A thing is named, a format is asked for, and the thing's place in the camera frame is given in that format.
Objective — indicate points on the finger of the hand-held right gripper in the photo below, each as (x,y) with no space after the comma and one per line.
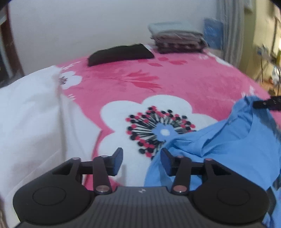
(266,102)

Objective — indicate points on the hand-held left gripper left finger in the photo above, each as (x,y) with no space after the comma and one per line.
(118,162)

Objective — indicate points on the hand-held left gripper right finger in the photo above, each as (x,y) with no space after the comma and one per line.
(166,162)

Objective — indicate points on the blue t-shirt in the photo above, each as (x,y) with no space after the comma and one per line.
(224,149)

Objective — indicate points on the grey curtain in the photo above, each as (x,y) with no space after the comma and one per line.
(235,30)

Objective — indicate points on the pink floral blanket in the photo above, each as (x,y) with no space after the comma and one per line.
(180,83)

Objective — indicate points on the blue water bottle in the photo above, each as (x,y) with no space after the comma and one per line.
(212,32)

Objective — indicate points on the white garment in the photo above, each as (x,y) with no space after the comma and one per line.
(28,114)

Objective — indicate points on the black folded garment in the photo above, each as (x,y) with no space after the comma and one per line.
(120,53)

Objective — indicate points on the grey folded cloth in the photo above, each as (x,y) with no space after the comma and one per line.
(171,27)

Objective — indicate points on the brown wooden door frame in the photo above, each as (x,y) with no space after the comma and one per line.
(12,43)

